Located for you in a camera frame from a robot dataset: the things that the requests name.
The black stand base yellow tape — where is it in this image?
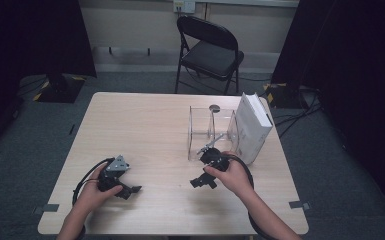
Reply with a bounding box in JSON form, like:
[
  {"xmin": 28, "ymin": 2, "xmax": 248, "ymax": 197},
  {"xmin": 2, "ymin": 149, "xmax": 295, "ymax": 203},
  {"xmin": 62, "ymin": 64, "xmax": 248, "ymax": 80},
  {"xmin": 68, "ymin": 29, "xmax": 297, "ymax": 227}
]
[
  {"xmin": 33, "ymin": 71, "xmax": 87, "ymax": 104},
  {"xmin": 263, "ymin": 82, "xmax": 303, "ymax": 109}
]

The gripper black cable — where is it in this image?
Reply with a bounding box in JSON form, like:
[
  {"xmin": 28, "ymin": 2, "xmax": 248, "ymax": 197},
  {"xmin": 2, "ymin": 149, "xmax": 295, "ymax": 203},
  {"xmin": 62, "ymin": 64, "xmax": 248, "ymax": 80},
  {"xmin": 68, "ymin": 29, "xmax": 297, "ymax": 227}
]
[
  {"xmin": 71, "ymin": 158, "xmax": 115, "ymax": 240},
  {"xmin": 226, "ymin": 153, "xmax": 281, "ymax": 240}
]

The clear acrylic book rack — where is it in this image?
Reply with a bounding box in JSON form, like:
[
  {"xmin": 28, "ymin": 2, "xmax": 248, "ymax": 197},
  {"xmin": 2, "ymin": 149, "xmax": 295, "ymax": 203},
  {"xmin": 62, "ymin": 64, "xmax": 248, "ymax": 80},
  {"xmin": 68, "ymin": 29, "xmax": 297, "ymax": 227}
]
[{"xmin": 187, "ymin": 105, "xmax": 267, "ymax": 165}]

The black folding chair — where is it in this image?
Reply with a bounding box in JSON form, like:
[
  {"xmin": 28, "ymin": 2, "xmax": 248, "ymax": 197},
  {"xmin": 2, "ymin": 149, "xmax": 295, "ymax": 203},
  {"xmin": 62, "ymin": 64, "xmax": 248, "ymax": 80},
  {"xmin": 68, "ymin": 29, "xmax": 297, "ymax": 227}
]
[{"xmin": 174, "ymin": 14, "xmax": 245, "ymax": 96}]

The thin black floor cable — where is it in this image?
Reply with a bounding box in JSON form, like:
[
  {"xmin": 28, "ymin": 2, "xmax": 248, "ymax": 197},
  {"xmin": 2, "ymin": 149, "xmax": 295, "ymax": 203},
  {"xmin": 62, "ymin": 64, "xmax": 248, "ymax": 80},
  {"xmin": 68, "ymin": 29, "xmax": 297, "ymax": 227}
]
[{"xmin": 238, "ymin": 75, "xmax": 273, "ymax": 83}]

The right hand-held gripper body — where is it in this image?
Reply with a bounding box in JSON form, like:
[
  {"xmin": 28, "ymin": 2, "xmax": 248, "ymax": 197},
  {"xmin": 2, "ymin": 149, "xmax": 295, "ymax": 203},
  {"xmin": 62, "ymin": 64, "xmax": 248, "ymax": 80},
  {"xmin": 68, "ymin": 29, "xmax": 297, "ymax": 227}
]
[{"xmin": 196, "ymin": 133, "xmax": 232, "ymax": 173}]

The grey wall cable trunking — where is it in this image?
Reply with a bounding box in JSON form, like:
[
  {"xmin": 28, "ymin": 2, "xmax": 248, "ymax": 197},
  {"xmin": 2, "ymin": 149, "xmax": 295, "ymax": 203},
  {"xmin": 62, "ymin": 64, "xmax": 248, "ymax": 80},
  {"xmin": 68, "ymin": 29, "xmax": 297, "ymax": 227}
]
[{"xmin": 91, "ymin": 45, "xmax": 283, "ymax": 74}]

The person's left hand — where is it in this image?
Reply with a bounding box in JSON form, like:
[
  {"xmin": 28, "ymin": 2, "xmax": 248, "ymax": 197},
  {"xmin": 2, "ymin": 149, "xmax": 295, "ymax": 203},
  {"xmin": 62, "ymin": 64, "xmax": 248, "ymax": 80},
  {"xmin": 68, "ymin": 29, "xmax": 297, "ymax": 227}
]
[{"xmin": 75, "ymin": 163, "xmax": 126, "ymax": 215}]

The black curtain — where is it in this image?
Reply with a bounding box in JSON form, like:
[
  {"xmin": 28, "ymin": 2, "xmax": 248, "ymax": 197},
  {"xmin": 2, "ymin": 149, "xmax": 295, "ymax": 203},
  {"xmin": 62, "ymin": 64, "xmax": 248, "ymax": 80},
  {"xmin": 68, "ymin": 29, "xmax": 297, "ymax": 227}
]
[
  {"xmin": 0, "ymin": 0, "xmax": 98, "ymax": 158},
  {"xmin": 271, "ymin": 0, "xmax": 385, "ymax": 214}
]

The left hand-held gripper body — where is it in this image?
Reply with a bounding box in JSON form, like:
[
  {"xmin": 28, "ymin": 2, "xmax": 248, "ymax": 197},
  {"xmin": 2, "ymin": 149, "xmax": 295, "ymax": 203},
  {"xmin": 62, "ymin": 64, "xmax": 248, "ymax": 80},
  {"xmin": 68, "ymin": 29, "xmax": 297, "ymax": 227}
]
[{"xmin": 97, "ymin": 154, "xmax": 130, "ymax": 193}]

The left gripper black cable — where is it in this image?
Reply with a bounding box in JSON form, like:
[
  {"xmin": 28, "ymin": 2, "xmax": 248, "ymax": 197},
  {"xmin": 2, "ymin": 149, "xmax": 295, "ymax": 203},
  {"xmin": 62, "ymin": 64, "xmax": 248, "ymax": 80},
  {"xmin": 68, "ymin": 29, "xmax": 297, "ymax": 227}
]
[{"xmin": 71, "ymin": 158, "xmax": 115, "ymax": 240}]

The white book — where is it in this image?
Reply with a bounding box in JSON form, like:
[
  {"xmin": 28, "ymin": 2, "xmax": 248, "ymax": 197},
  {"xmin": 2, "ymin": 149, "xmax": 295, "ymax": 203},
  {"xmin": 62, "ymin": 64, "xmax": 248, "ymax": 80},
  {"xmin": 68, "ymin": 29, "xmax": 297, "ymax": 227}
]
[{"xmin": 234, "ymin": 92, "xmax": 274, "ymax": 165}]

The white wall outlet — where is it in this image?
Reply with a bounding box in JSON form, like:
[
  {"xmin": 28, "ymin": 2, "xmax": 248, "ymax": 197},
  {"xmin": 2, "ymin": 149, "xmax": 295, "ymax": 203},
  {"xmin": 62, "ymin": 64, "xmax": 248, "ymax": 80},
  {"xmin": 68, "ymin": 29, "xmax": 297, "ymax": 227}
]
[{"xmin": 173, "ymin": 0, "xmax": 197, "ymax": 14}]

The person's right hand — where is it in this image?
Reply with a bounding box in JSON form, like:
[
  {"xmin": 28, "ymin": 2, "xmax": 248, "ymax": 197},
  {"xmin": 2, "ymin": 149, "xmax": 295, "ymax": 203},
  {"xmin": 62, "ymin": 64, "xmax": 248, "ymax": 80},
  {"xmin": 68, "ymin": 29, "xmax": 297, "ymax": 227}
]
[{"xmin": 203, "ymin": 151, "xmax": 256, "ymax": 200}]

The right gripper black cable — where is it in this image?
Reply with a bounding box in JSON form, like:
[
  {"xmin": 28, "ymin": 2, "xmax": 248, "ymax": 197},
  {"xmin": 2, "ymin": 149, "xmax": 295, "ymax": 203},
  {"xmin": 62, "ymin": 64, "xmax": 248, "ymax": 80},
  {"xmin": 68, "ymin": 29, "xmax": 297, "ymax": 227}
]
[{"xmin": 226, "ymin": 153, "xmax": 281, "ymax": 240}]

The grey tape strip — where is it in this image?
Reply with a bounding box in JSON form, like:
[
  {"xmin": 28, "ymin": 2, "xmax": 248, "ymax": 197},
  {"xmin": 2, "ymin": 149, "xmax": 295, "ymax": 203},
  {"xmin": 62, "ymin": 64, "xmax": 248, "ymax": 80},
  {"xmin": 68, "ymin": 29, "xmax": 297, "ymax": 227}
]
[
  {"xmin": 33, "ymin": 203, "xmax": 60, "ymax": 215},
  {"xmin": 288, "ymin": 200, "xmax": 312, "ymax": 211}
]

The black floor cables bundle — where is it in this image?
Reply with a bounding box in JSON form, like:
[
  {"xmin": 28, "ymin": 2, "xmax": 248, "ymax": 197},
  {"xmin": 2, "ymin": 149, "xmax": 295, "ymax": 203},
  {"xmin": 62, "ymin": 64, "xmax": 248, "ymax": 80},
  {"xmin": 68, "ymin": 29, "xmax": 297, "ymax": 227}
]
[{"xmin": 273, "ymin": 86, "xmax": 324, "ymax": 139}]

